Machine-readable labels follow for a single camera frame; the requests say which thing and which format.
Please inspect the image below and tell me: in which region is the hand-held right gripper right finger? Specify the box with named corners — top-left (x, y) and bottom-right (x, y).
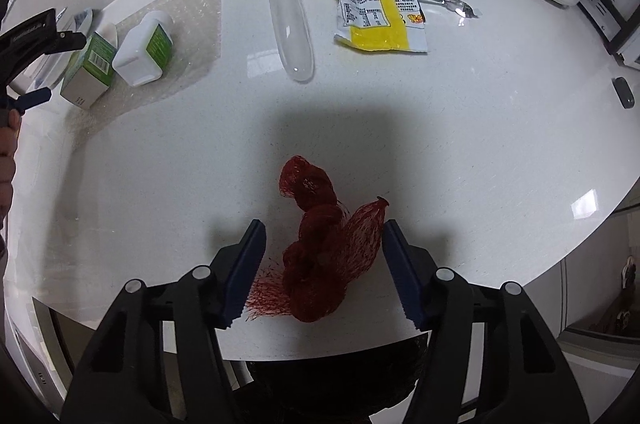
top-left (382, 219), bottom-right (591, 424)

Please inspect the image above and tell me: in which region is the white bottle with green label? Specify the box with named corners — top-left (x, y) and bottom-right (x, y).
top-left (112, 10), bottom-right (175, 87)

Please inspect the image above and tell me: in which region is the white microwave oven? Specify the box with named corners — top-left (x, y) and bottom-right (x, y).
top-left (575, 0), bottom-right (640, 70)

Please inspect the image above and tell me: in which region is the green and white box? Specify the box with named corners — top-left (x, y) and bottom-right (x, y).
top-left (60, 31), bottom-right (119, 110)

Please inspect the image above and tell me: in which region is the bin with black bag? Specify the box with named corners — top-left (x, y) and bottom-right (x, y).
top-left (245, 333), bottom-right (432, 424)

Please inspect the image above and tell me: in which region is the person's left hand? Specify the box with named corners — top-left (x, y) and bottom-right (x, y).
top-left (0, 109), bottom-right (22, 225)

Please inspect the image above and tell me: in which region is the red mesh bag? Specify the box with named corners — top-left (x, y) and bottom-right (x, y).
top-left (245, 155), bottom-right (390, 324)

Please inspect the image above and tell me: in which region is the clear plastic toothbrush case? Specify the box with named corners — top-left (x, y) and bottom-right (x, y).
top-left (266, 0), bottom-right (315, 84)

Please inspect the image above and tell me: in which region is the small black oval object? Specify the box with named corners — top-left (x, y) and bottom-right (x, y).
top-left (614, 76), bottom-right (636, 109)

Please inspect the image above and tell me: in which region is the small clear plastic wrapper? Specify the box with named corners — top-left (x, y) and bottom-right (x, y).
top-left (415, 0), bottom-right (483, 19)

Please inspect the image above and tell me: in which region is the clear bubble wrap sheet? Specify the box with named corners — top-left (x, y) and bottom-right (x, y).
top-left (65, 0), bottom-right (224, 125)

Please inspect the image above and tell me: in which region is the yellow and white snack packet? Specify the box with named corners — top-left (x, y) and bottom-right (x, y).
top-left (327, 0), bottom-right (430, 54)

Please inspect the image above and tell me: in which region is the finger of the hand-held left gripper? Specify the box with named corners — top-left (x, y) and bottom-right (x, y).
top-left (0, 86), bottom-right (53, 113)
top-left (54, 30), bottom-right (89, 52)

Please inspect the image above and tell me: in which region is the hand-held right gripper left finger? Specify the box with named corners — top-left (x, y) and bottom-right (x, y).
top-left (60, 218), bottom-right (267, 424)

